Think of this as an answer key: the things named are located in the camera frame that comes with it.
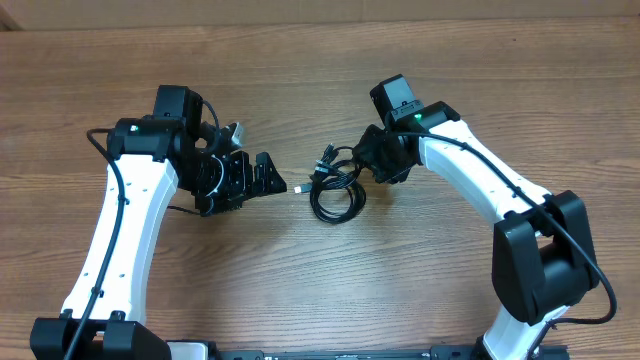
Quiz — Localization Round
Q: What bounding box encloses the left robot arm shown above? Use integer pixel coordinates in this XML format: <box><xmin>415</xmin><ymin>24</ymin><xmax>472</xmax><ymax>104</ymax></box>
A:
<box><xmin>30</xmin><ymin>85</ymin><xmax>287</xmax><ymax>359</ymax></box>

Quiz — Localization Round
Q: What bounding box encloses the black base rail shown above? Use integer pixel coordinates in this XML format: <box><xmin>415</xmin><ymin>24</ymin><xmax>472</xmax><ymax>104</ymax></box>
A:
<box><xmin>164</xmin><ymin>343</ymin><xmax>571</xmax><ymax>360</ymax></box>

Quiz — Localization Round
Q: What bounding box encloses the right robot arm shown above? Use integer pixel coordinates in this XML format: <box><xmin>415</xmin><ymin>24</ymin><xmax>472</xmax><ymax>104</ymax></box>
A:
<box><xmin>353</xmin><ymin>75</ymin><xmax>600</xmax><ymax>359</ymax></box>

